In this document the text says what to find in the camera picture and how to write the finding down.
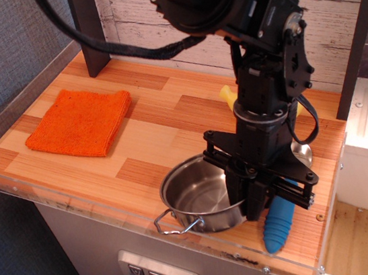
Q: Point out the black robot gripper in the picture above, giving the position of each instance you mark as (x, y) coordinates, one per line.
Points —
(259, 164)

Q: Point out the stainless steel pan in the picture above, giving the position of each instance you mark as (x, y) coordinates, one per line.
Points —
(195, 193)

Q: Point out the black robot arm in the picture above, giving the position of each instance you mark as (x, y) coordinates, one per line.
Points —
(266, 40)

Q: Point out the clear acrylic table guard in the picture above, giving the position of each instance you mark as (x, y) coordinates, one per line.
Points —
(127, 182)

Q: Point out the yellow plastic banana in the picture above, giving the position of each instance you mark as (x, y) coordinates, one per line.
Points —
(228, 96)

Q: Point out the grey toy fridge cabinet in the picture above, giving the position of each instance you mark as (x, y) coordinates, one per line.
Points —
(92, 245)

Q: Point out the orange folded cloth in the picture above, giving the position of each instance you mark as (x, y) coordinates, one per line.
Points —
(81, 123)

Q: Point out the blue handled metal spoon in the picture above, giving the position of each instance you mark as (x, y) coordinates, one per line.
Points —
(280, 214)

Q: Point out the dark left frame post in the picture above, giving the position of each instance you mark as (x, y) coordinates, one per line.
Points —
(87, 20)

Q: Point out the dark frame post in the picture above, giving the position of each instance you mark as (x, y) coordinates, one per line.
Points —
(354, 62)
(87, 20)

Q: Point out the dark right frame post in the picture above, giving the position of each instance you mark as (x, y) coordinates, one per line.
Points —
(354, 62)

